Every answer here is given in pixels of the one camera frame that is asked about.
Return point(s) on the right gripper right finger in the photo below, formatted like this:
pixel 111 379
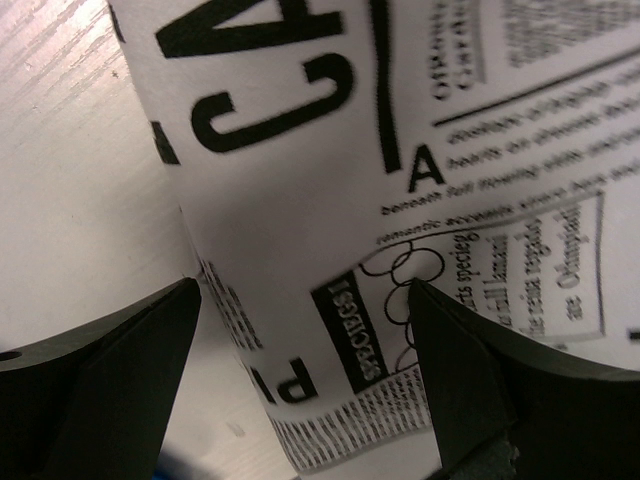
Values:
pixel 504 406

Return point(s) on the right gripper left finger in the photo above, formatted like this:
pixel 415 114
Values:
pixel 94 402

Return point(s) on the newspaper print cloth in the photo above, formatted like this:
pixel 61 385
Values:
pixel 327 153

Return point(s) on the dark blue cloth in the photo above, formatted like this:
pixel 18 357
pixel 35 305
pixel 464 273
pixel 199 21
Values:
pixel 171 466

